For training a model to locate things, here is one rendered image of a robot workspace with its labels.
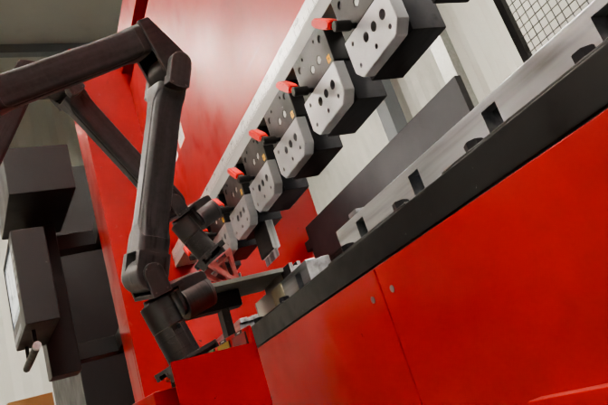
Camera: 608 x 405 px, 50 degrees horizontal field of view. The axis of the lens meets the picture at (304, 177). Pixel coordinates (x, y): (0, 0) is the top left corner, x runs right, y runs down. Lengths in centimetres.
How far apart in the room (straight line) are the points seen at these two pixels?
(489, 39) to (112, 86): 471
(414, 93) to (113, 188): 551
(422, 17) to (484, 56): 588
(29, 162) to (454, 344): 221
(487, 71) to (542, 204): 622
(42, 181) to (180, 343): 172
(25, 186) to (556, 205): 232
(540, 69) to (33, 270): 211
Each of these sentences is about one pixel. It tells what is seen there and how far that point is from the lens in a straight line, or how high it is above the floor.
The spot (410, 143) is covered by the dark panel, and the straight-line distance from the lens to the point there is 193.
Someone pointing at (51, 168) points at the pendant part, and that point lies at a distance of 278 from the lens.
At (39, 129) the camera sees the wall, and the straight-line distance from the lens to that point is 947.
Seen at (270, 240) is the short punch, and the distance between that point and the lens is 163.
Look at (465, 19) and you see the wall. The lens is 709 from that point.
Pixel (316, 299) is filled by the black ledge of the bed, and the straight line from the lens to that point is 112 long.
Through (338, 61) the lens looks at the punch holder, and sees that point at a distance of 117.
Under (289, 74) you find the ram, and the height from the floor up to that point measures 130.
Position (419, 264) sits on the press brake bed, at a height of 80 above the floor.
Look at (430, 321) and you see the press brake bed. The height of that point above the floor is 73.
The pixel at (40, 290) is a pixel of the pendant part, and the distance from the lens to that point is 257.
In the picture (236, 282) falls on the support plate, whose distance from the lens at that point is 153.
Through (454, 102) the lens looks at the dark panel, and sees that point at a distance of 176.
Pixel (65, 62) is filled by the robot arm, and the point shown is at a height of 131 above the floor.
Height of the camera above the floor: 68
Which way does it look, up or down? 19 degrees up
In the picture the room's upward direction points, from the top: 19 degrees counter-clockwise
